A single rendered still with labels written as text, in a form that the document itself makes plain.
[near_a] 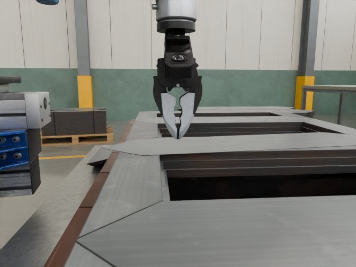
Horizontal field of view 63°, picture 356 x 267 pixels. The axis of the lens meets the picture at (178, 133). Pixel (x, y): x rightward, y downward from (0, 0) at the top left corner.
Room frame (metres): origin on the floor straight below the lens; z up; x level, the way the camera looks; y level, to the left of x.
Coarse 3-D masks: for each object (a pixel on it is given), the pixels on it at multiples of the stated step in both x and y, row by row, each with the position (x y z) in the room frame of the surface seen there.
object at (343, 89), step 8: (304, 88) 4.17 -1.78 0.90; (312, 88) 4.01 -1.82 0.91; (320, 88) 3.84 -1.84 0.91; (328, 88) 3.69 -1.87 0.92; (336, 88) 3.56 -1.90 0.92; (344, 88) 3.43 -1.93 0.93; (352, 88) 3.32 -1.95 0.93; (304, 96) 4.17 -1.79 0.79; (344, 96) 4.32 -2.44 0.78; (304, 104) 4.17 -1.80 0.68
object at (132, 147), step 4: (132, 140) 0.76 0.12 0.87; (136, 140) 0.76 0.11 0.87; (116, 144) 0.72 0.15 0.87; (120, 144) 0.72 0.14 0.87; (124, 144) 0.72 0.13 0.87; (128, 144) 0.72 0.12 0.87; (132, 144) 0.72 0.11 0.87; (136, 144) 0.72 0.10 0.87; (116, 148) 0.67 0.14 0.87; (120, 148) 0.67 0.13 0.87; (124, 148) 0.67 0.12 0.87; (128, 148) 0.67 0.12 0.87; (132, 148) 0.67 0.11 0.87; (136, 148) 0.67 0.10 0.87; (140, 148) 0.67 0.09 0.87; (124, 152) 0.63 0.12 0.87; (128, 152) 0.63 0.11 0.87; (132, 152) 0.63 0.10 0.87; (136, 152) 0.63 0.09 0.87; (140, 152) 0.63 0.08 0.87
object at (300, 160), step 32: (160, 128) 1.08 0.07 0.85; (192, 128) 1.08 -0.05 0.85; (224, 128) 1.09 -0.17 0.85; (256, 128) 1.10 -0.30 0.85; (288, 128) 1.11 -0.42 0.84; (320, 128) 1.00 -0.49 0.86; (160, 160) 0.63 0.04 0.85; (192, 160) 0.64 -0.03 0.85; (224, 160) 0.64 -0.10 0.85; (256, 160) 0.64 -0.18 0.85; (288, 160) 0.65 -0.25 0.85; (320, 160) 0.66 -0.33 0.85; (352, 160) 0.66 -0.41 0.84
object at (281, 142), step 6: (258, 138) 0.79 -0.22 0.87; (264, 138) 0.79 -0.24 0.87; (270, 138) 0.79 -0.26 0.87; (276, 138) 0.79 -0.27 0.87; (282, 138) 0.79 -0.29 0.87; (270, 144) 0.72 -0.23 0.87; (276, 144) 0.72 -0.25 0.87; (282, 144) 0.72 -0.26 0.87; (288, 144) 0.72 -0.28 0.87; (294, 144) 0.72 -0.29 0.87; (300, 144) 0.72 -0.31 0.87
